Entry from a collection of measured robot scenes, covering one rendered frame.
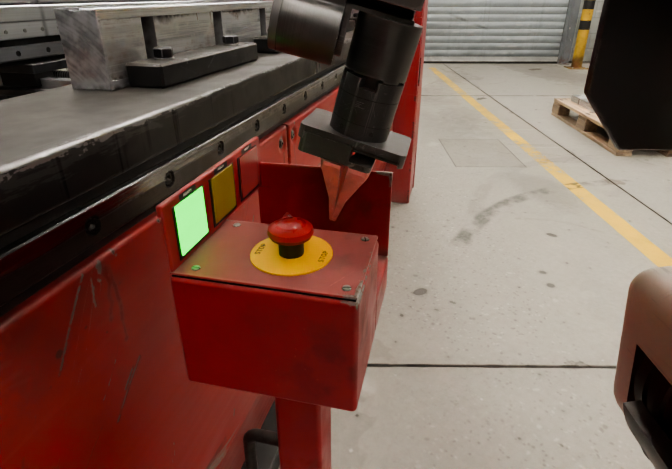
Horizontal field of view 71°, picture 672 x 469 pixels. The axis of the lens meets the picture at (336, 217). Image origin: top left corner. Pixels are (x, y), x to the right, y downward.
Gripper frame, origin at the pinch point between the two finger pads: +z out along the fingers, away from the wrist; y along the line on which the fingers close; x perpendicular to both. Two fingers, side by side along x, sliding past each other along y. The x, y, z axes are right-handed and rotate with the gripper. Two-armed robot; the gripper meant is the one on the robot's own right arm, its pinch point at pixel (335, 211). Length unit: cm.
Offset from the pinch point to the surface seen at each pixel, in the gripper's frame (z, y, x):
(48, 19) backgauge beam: -2, 58, -29
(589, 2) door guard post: -57, -187, -713
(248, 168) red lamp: -1.1, 10.4, -1.0
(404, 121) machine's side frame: 36, -3, -180
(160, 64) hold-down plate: -5.8, 27.6, -11.6
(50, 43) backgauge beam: 2, 58, -29
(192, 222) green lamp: -0.5, 10.4, 11.3
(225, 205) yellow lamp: 0.6, 10.1, 5.1
